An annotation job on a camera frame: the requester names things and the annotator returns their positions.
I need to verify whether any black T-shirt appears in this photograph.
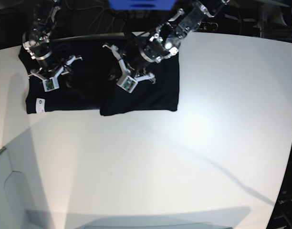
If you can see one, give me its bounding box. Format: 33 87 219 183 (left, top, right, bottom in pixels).
25 37 179 116

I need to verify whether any blue plastic box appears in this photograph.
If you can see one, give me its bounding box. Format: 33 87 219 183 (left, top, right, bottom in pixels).
108 0 176 10

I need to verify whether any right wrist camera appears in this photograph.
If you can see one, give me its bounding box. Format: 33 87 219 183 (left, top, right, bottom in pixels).
42 78 59 92

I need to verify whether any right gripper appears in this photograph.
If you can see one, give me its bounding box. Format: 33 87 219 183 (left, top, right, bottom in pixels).
28 55 83 81

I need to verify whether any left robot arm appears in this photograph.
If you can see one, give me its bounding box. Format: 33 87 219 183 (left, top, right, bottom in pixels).
103 0 228 90

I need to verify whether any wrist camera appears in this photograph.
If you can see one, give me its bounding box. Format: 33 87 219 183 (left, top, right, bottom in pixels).
42 78 59 92
116 76 138 93

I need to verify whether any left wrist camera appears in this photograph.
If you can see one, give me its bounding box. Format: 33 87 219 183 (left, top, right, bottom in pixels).
116 76 138 93

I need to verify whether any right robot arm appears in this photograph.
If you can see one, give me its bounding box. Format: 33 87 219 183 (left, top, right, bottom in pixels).
22 0 82 83

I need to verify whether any black power strip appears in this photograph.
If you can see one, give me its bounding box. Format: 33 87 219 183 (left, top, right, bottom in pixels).
197 22 219 32

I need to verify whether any white shirt label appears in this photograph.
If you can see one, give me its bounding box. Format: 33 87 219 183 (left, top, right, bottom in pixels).
35 98 45 114

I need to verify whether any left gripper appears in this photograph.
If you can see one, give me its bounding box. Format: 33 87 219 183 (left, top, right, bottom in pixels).
102 43 156 84

